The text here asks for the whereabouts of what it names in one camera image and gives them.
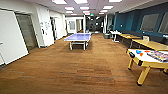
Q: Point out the yellow wooden gaming table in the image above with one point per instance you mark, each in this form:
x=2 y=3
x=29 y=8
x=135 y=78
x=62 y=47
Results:
x=146 y=60

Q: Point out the blue ping pong table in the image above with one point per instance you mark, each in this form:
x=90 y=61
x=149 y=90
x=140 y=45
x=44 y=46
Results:
x=78 y=36

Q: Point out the dark trash bin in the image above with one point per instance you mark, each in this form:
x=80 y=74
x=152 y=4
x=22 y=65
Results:
x=106 y=35

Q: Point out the small white table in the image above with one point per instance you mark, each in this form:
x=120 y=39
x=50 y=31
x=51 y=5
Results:
x=115 y=33

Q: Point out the rectangular ceiling light panel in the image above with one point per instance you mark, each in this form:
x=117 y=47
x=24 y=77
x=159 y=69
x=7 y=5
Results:
x=59 y=1
x=69 y=8
x=84 y=8
x=107 y=7
x=80 y=1
x=115 y=0

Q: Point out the long wooden table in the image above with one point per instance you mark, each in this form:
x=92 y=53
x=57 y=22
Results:
x=128 y=36
x=150 y=44

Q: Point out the blue bowl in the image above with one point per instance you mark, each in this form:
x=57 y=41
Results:
x=138 y=52

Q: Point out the steel elevator door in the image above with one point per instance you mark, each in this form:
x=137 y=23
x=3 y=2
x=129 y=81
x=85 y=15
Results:
x=27 y=31

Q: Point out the orange plastic bowl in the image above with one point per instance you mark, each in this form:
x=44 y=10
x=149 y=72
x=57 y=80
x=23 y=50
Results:
x=146 y=51

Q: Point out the dark framed window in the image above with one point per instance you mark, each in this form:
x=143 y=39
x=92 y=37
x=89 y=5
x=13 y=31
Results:
x=164 y=24
x=149 y=21

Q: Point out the white door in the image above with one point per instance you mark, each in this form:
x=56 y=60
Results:
x=11 y=36

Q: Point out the colourful board game box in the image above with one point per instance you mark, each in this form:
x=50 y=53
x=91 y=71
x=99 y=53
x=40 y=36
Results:
x=159 y=56

